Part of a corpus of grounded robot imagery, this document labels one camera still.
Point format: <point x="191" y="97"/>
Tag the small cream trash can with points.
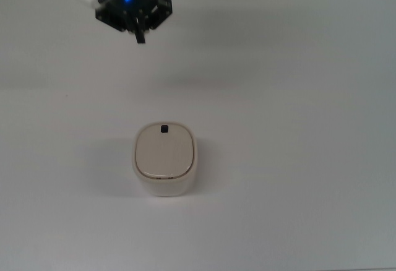
<point x="164" y="187"/>

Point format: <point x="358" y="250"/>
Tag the cream trash can lid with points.
<point x="165" y="153"/>

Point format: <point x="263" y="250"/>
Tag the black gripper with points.
<point x="136" y="0"/>

